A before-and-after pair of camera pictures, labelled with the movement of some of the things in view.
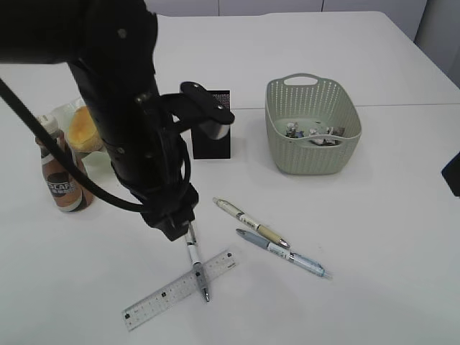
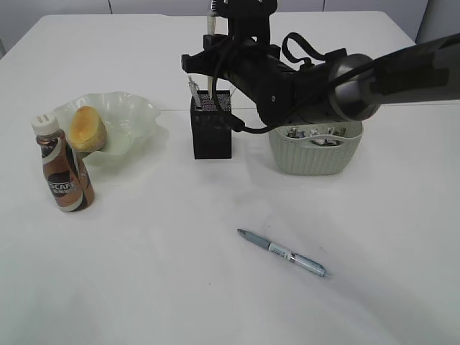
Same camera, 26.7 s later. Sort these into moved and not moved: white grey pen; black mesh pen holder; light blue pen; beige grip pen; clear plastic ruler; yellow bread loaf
Moved: beige grip pen; white grey pen; clear plastic ruler
Not moved: yellow bread loaf; black mesh pen holder; light blue pen
